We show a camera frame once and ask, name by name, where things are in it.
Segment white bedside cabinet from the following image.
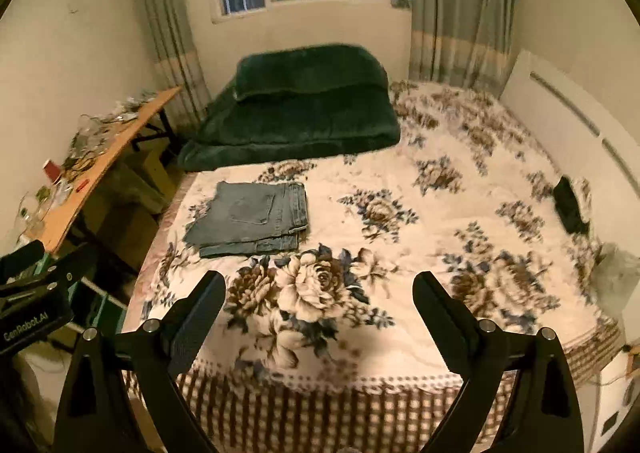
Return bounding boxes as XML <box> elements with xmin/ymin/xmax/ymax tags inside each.
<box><xmin>575</xmin><ymin>343</ymin><xmax>640</xmax><ymax>453</ymax></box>

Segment tan cardboard box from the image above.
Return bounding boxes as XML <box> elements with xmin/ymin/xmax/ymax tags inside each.
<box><xmin>90</xmin><ymin>140</ymin><xmax>173</xmax><ymax>214</ymax></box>

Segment white plastic bag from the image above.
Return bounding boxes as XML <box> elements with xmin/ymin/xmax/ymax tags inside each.
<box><xmin>592</xmin><ymin>243</ymin><xmax>640</xmax><ymax>329</ymax></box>

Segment green striped curtain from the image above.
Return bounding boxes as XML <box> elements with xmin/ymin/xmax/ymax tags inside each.
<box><xmin>407</xmin><ymin>0</ymin><xmax>518</xmax><ymax>94</ymax></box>
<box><xmin>122</xmin><ymin>0</ymin><xmax>211</xmax><ymax>134</ymax></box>

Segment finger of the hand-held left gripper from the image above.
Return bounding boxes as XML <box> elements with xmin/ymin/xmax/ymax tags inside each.
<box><xmin>0</xmin><ymin>239</ymin><xmax>47</xmax><ymax>285</ymax></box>
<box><xmin>34</xmin><ymin>242</ymin><xmax>100</xmax><ymax>295</ymax></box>

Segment white bed headboard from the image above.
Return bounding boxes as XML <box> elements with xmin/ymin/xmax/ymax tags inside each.
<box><xmin>500</xmin><ymin>50</ymin><xmax>640</xmax><ymax>214</ymax></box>

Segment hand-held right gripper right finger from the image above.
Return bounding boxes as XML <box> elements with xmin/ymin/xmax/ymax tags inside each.
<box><xmin>412</xmin><ymin>271</ymin><xmax>586</xmax><ymax>453</ymax></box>

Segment blue jeans pants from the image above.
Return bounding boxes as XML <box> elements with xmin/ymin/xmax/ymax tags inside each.
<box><xmin>182</xmin><ymin>181</ymin><xmax>307</xmax><ymax>259</ymax></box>

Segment pile of table clutter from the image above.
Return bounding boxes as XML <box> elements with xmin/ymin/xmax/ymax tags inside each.
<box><xmin>10</xmin><ymin>90</ymin><xmax>151</xmax><ymax>241</ymax></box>

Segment floral bed blanket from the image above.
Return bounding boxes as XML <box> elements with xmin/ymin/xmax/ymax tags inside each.
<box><xmin>122</xmin><ymin>79</ymin><xmax>626</xmax><ymax>453</ymax></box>

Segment dark green pillow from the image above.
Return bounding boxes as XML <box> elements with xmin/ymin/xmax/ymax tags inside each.
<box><xmin>235</xmin><ymin>44</ymin><xmax>390</xmax><ymax>101</ymax></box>

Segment dark cloth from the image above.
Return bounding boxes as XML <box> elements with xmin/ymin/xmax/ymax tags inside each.
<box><xmin>552</xmin><ymin>175</ymin><xmax>591</xmax><ymax>235</ymax></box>

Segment dark green quilt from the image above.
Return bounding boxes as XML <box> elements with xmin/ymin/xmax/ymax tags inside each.
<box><xmin>177</xmin><ymin>78</ymin><xmax>402</xmax><ymax>172</ymax></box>

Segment green plastic crate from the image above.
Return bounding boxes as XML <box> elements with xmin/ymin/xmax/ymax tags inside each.
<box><xmin>35</xmin><ymin>253</ymin><xmax>127</xmax><ymax>339</ymax></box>

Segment wooden folding table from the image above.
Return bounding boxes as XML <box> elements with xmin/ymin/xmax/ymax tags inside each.
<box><xmin>30</xmin><ymin>85</ymin><xmax>183</xmax><ymax>254</ymax></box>

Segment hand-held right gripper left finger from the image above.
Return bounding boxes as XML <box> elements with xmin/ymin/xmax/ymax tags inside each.
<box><xmin>52</xmin><ymin>270</ymin><xmax>227</xmax><ymax>453</ymax></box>

